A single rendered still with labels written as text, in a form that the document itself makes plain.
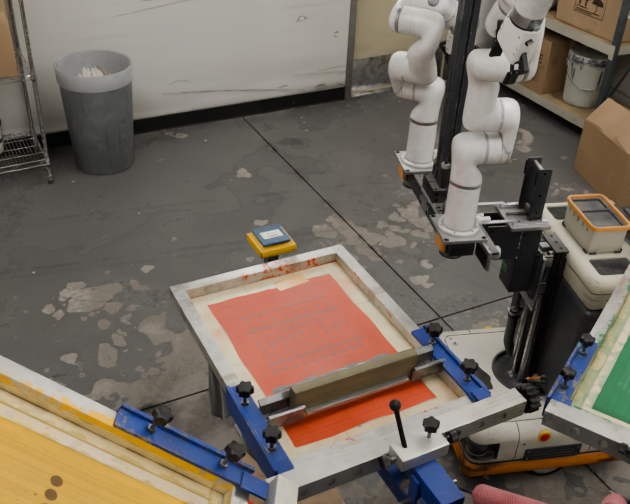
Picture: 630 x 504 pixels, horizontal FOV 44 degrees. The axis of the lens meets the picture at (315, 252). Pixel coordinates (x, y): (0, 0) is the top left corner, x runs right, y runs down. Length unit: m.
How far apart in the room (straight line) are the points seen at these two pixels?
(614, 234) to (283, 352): 1.27
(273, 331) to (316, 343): 0.13
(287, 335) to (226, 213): 2.45
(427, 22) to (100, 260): 2.45
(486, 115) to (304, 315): 0.77
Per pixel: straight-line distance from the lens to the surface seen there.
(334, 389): 2.00
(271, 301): 2.38
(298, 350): 2.21
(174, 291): 2.38
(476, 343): 3.39
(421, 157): 2.77
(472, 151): 2.29
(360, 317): 2.34
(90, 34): 5.31
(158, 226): 4.55
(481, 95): 2.21
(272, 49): 5.76
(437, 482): 1.82
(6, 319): 4.02
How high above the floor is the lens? 2.41
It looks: 34 degrees down
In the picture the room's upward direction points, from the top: 3 degrees clockwise
